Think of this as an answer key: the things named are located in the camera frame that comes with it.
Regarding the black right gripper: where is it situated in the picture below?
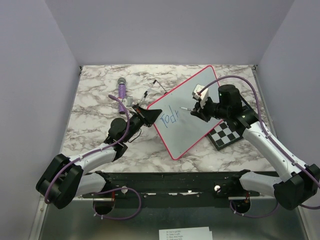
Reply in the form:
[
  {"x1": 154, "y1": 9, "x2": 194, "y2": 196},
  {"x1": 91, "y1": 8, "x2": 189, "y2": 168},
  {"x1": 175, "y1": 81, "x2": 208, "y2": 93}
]
[{"x1": 191, "y1": 94, "x2": 230, "y2": 123}]

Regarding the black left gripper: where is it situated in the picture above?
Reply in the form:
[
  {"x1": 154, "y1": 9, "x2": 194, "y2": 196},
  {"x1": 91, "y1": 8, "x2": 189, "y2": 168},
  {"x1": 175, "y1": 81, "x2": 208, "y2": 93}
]
[{"x1": 123, "y1": 105, "x2": 162, "y2": 143}]

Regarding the white blue whiteboard marker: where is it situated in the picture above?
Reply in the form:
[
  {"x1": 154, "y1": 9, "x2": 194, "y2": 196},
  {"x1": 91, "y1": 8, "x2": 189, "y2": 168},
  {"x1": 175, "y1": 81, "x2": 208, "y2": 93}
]
[{"x1": 180, "y1": 107, "x2": 193, "y2": 112}]

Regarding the pink framed whiteboard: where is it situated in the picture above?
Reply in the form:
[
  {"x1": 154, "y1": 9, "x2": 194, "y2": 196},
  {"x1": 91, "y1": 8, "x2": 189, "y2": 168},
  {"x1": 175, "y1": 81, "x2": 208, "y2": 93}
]
[{"x1": 147, "y1": 65, "x2": 222, "y2": 160}]

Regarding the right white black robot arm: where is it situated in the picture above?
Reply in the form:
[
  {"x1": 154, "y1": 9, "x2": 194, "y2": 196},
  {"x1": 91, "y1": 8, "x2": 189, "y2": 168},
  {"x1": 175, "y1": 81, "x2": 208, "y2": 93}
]
[{"x1": 191, "y1": 84, "x2": 320, "y2": 210}]

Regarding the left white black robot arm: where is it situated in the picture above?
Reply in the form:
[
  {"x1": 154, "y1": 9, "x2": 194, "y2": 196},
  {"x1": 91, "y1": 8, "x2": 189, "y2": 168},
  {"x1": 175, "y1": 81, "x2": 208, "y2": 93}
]
[{"x1": 35, "y1": 104, "x2": 162, "y2": 209}]

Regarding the black whiteboard stand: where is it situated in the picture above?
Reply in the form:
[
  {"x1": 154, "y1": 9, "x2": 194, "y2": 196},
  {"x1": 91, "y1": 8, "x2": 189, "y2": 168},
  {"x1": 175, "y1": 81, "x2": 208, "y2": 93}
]
[{"x1": 137, "y1": 79, "x2": 168, "y2": 104}]

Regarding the black white chessboard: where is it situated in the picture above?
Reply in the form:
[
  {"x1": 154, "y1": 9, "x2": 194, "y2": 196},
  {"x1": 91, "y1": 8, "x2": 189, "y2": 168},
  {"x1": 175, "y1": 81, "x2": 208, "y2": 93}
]
[{"x1": 206, "y1": 120, "x2": 243, "y2": 151}]

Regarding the purple toy microphone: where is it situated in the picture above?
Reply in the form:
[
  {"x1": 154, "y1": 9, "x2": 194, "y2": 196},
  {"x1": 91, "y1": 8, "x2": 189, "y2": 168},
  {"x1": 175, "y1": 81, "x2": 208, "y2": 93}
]
[{"x1": 117, "y1": 77, "x2": 126, "y2": 115}]

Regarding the white instruction paper sheet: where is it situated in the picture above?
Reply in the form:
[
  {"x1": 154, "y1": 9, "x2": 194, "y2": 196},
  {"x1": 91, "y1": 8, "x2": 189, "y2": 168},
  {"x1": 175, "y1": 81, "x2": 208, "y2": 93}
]
[{"x1": 158, "y1": 227, "x2": 213, "y2": 240}]

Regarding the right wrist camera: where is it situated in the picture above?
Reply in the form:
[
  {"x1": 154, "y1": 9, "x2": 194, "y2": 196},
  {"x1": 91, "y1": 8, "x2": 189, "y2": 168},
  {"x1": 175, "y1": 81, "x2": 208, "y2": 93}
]
[{"x1": 192, "y1": 84, "x2": 209, "y2": 106}]

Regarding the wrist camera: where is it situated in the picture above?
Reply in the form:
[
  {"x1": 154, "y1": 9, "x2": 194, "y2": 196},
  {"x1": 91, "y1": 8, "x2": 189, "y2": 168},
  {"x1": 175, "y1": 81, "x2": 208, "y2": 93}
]
[
  {"x1": 122, "y1": 96, "x2": 134, "y2": 108},
  {"x1": 192, "y1": 84, "x2": 209, "y2": 106}
]

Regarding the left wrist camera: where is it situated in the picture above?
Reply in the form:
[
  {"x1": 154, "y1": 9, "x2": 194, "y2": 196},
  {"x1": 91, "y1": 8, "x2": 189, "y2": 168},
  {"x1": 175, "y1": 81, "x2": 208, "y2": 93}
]
[{"x1": 122, "y1": 96, "x2": 134, "y2": 108}]

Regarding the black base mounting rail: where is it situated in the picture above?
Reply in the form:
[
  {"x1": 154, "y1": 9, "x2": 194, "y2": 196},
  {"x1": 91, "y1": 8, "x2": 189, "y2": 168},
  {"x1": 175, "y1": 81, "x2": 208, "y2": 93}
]
[{"x1": 99, "y1": 172, "x2": 259, "y2": 208}]

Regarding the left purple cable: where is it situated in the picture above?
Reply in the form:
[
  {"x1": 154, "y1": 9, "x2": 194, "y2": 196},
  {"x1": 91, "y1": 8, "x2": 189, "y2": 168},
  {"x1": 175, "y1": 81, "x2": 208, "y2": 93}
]
[{"x1": 44, "y1": 94, "x2": 142, "y2": 221}]

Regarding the purple cable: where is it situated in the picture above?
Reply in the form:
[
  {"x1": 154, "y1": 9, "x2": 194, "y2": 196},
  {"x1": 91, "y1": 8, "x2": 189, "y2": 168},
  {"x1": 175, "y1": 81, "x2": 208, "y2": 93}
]
[
  {"x1": 44, "y1": 94, "x2": 142, "y2": 221},
  {"x1": 197, "y1": 75, "x2": 320, "y2": 219}
]

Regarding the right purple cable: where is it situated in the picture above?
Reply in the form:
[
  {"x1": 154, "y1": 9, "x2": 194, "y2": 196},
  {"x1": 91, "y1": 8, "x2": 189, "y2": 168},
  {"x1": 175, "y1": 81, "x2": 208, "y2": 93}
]
[{"x1": 197, "y1": 75, "x2": 320, "y2": 219}]

